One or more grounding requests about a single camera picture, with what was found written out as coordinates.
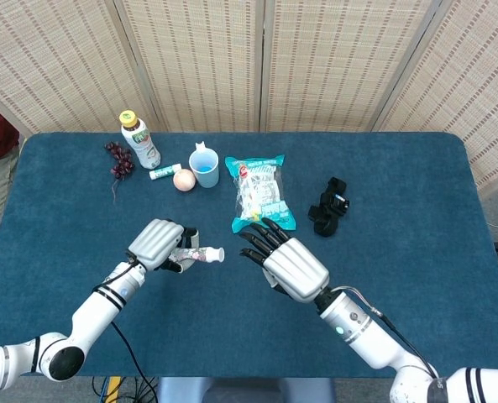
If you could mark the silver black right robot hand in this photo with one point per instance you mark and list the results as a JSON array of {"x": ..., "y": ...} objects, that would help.
[{"x": 295, "y": 266}]

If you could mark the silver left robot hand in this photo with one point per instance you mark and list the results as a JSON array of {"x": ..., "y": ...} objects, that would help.
[{"x": 154, "y": 243}]

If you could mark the floral white toothpaste tube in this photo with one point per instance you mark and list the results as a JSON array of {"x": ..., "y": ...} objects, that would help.
[{"x": 208, "y": 253}]

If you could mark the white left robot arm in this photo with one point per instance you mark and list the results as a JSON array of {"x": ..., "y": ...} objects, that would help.
[{"x": 93, "y": 315}]

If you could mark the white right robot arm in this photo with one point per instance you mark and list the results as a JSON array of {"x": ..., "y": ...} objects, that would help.
[{"x": 370, "y": 340}]

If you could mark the pale orange round fruit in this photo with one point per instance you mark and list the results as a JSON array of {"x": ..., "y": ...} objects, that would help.
[{"x": 184, "y": 181}]

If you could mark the white green lip balm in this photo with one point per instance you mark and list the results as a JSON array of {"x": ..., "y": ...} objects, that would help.
[{"x": 164, "y": 171}]

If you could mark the teal snack bag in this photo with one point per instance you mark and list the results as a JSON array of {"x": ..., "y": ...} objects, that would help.
[{"x": 261, "y": 197}]

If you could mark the blue table cloth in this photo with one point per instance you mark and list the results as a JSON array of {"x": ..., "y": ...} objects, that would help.
[{"x": 240, "y": 327}]

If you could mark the light blue plastic cup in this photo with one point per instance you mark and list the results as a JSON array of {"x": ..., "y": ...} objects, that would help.
[{"x": 206, "y": 178}]

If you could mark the dark red grape bunch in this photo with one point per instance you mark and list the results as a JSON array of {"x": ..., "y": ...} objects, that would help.
[{"x": 122, "y": 165}]

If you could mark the yellow capped drink bottle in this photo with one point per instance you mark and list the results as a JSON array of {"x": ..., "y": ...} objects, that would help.
[{"x": 141, "y": 144}]

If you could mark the blue grey seat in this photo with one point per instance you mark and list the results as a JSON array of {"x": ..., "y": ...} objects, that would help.
[{"x": 244, "y": 390}]

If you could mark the woven bamboo folding screen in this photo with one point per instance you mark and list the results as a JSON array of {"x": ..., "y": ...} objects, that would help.
[{"x": 316, "y": 63}]

